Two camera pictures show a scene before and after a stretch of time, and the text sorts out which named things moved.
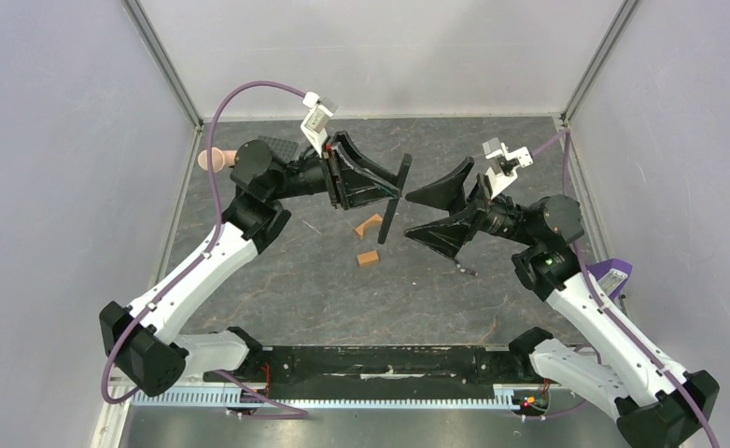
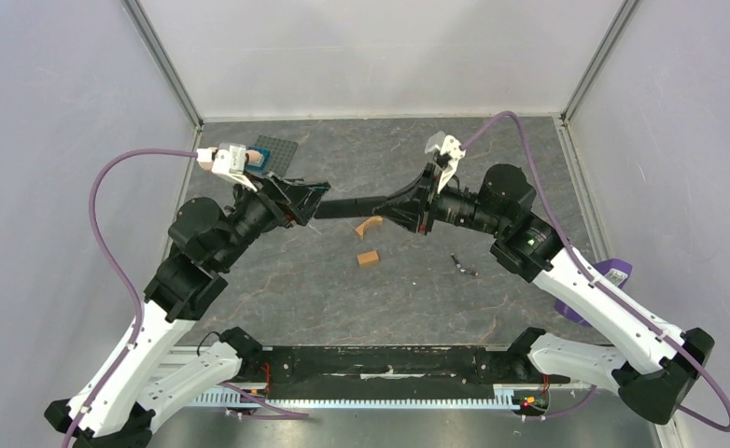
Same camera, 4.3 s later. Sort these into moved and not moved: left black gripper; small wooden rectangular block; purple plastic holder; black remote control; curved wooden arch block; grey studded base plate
Moved: black remote control; left black gripper
Not moved: grey studded base plate; small wooden rectangular block; purple plastic holder; curved wooden arch block
